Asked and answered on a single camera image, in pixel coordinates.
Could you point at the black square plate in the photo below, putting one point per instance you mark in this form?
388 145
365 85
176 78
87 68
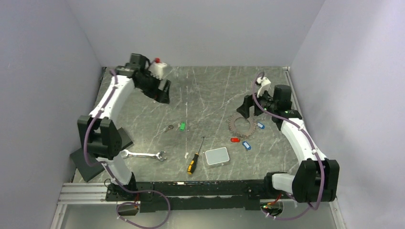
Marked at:
87 172
126 139

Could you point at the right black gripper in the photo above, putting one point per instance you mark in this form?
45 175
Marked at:
244 109

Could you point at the silver open-end wrench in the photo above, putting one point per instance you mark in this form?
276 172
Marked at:
158 156

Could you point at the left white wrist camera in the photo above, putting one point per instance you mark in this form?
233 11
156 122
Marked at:
159 69

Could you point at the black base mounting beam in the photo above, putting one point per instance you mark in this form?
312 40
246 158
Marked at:
248 194

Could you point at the aluminium extrusion rail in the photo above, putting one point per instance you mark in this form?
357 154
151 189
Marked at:
82 193

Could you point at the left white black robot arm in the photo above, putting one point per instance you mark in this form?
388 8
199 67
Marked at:
100 139

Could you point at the grey rectangular tin box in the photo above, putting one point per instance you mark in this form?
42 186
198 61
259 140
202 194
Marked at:
217 156

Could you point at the yellow black screwdriver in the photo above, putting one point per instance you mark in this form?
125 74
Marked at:
193 164

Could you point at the black square plate rear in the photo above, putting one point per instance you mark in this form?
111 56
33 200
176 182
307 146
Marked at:
126 139

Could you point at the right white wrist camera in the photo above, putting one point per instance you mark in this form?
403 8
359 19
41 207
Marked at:
264 84

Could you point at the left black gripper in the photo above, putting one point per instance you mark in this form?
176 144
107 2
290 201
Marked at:
162 96

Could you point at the small detached silver key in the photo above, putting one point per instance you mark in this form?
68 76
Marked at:
170 127

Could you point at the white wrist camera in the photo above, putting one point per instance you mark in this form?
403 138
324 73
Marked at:
264 84
159 69

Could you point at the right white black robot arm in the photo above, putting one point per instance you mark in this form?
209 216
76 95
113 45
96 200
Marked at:
317 176

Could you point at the black square plate front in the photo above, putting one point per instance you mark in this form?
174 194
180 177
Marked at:
87 172

